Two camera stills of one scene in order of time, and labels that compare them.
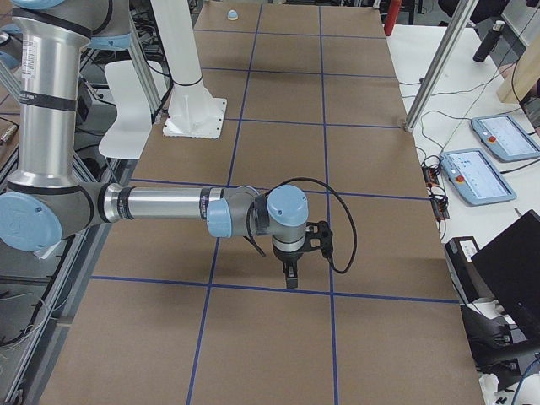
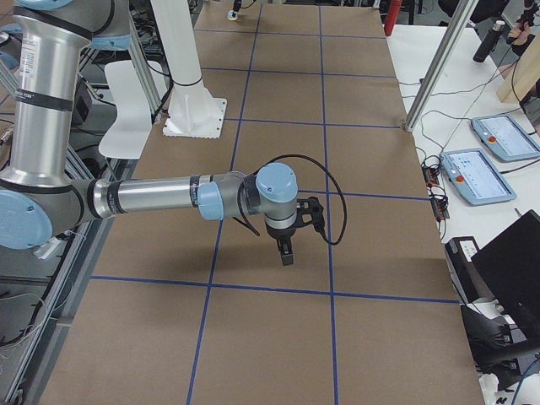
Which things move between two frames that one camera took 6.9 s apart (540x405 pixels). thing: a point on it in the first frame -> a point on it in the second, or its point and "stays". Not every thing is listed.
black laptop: (510, 267) stays
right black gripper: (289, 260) -> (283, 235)
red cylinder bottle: (391, 17) stays
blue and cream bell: (232, 15) stays
